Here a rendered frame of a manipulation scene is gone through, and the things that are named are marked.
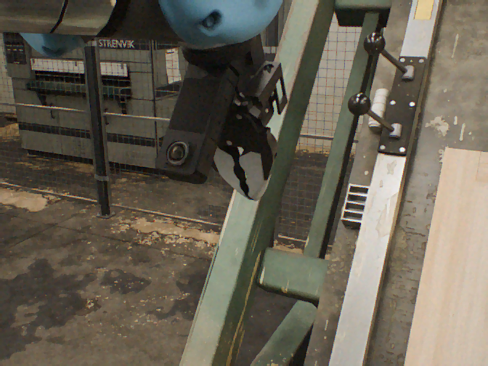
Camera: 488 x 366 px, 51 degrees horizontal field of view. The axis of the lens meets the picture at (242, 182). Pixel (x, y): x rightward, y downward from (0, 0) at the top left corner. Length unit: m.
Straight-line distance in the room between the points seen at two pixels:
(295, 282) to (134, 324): 1.92
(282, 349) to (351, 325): 0.44
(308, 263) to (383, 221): 0.17
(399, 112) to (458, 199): 0.18
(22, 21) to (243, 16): 0.10
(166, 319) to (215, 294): 1.91
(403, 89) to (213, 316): 0.53
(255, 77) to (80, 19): 0.31
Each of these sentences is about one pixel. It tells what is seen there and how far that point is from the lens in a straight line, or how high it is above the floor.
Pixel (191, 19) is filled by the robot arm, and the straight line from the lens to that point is 0.25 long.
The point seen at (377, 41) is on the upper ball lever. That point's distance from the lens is 0.93.
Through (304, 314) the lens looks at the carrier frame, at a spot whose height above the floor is 0.79.
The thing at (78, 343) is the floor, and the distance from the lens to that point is 2.77.
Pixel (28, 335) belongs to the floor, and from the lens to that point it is 2.91.
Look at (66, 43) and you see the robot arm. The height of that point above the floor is 1.54.
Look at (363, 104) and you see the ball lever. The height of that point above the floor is 1.41.
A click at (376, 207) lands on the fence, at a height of 1.24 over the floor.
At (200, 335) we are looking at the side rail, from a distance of 0.94.
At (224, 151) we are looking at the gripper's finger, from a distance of 0.56.
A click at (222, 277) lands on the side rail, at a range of 0.94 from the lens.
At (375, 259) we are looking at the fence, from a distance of 0.89.
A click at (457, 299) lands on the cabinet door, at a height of 1.13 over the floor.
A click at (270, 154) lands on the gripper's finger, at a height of 1.42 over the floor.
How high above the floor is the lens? 1.56
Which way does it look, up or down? 19 degrees down
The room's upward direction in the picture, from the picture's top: straight up
